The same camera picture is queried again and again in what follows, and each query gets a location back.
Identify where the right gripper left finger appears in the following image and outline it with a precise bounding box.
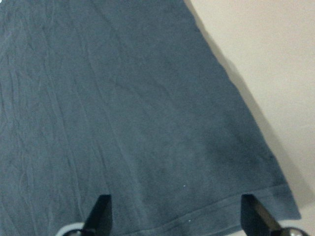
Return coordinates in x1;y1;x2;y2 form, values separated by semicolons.
82;195;112;236

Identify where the black graphic t-shirt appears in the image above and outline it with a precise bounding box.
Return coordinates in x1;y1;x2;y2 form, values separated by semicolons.
0;0;301;236

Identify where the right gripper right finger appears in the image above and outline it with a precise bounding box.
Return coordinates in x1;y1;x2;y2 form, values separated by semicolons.
241;194;282;236

